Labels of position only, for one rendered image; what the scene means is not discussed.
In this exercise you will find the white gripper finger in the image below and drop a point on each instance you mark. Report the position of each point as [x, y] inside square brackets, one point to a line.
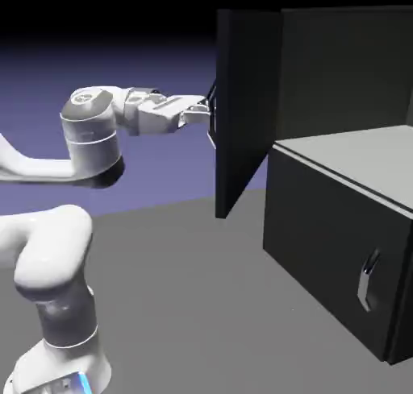
[193, 116]
[203, 100]

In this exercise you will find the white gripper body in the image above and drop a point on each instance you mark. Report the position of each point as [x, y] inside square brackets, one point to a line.
[155, 118]

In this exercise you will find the dark grey tall cabinet door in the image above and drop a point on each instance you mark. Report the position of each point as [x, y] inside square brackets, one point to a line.
[245, 110]

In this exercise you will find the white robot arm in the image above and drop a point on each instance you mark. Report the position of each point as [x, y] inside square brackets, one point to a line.
[90, 142]

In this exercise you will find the dark grey cabinet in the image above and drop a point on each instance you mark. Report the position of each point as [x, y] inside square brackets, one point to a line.
[342, 87]

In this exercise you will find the dark grey wide cabinet door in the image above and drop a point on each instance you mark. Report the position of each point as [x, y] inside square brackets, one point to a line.
[322, 245]

